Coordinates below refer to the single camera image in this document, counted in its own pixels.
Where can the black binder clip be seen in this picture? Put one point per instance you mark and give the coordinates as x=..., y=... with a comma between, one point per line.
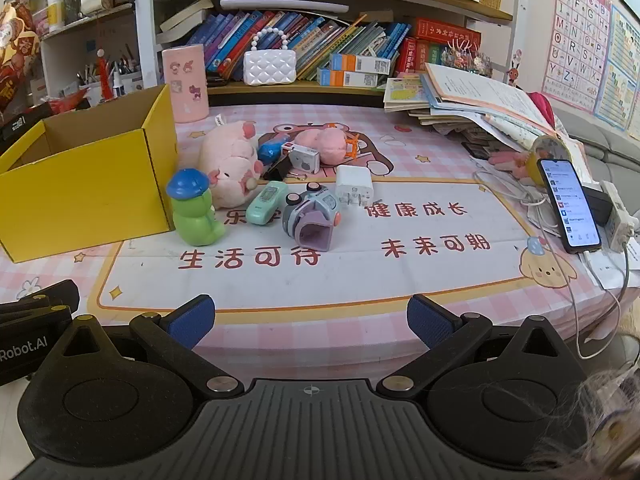
x=277, y=170

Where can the pink beaded crown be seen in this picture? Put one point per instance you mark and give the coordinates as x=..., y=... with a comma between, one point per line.
x=470, y=57

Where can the slim red book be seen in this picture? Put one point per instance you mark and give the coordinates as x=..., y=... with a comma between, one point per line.
x=409, y=57

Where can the beige fluffy sleeve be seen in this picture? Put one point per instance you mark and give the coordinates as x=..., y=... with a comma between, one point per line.
x=610, y=410

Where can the row of colourful books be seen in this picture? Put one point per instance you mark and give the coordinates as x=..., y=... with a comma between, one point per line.
x=320, y=35

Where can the white shelf unit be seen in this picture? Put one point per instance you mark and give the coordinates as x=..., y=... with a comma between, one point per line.
x=145, y=35

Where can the cartoon wall sticker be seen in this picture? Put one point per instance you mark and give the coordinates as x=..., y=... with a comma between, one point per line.
x=515, y=72

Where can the orange white carton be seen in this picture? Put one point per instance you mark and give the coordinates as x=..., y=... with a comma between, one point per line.
x=360, y=62
x=350, y=79

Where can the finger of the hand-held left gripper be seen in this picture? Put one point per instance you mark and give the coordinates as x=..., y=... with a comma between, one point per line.
x=30, y=311
x=60, y=292

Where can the blue plastic toy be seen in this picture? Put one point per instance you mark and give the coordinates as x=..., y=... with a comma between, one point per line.
x=270, y=151

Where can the white quilted pearl handbag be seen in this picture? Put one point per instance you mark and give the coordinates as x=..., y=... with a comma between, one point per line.
x=270, y=67

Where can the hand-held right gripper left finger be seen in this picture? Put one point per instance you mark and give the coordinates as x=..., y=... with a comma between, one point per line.
x=192, y=321

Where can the green frog toy blue cap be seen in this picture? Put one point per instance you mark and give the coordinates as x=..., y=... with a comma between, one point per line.
x=192, y=220

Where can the thick red book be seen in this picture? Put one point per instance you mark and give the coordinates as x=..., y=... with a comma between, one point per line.
x=445, y=30

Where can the grey sofa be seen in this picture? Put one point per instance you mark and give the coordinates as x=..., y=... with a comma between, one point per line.
x=615, y=145

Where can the pink pig plush toy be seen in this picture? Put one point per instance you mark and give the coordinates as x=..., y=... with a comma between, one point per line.
x=227, y=160

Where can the white jar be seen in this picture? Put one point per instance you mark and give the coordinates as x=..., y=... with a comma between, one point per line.
x=56, y=12

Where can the pink plush orange hair clip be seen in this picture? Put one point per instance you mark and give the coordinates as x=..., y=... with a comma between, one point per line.
x=320, y=142

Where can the white charger plug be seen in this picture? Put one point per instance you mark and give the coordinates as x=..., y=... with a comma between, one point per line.
x=352, y=182

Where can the small white box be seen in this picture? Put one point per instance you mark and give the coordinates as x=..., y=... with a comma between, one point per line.
x=305, y=160

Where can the mint green handheld device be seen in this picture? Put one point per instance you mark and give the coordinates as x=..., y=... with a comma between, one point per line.
x=265, y=202

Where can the yellow cardboard box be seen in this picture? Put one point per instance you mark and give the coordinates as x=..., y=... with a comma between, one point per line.
x=75, y=200

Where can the red printed bag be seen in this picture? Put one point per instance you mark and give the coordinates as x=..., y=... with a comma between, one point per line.
x=17, y=60

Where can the black box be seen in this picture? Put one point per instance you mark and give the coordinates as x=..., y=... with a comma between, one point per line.
x=25, y=122

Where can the yellow round object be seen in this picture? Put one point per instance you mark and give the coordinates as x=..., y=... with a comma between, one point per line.
x=550, y=150

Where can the pen holder with pens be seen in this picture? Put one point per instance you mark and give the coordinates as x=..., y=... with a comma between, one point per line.
x=127, y=82

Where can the black smartphone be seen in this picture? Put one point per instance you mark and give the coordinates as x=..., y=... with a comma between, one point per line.
x=570, y=205

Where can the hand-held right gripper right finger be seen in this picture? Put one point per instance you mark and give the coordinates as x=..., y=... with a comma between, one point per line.
x=430, y=322

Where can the pile of books and papers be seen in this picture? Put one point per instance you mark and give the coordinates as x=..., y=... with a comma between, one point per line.
x=475, y=95

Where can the blue bordered wall poster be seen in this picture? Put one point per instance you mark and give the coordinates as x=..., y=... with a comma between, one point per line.
x=622, y=75

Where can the pink cylinder container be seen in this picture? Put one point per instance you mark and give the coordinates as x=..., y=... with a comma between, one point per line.
x=185, y=85

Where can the black power adapter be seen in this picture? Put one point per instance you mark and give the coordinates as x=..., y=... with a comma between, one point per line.
x=597, y=205

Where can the alphabet wall poster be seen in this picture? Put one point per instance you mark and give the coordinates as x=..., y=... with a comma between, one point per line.
x=575, y=35

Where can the pink checked printed desk mat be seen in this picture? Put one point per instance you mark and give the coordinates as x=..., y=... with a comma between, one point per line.
x=350, y=270

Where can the white power strip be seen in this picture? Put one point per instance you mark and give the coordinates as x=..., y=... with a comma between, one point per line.
x=617, y=215

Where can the grey purple toy camera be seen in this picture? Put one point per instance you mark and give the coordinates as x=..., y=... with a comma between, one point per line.
x=310, y=210

